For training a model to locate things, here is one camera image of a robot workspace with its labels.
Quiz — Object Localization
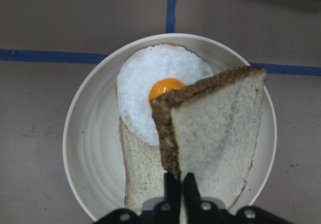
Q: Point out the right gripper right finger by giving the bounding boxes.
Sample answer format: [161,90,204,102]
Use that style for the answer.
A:
[183,173,227,224]

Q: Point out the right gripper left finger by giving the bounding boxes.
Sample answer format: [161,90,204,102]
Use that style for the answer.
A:
[140,173,182,223]

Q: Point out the bread slice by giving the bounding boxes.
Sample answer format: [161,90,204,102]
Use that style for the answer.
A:
[151,66,266,208]
[118,118,166,213]

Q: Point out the cream round plate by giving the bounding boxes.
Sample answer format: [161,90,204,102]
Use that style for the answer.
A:
[63,34,276,220]

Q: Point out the fried egg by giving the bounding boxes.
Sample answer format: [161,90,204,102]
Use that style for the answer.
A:
[116,44,214,146]

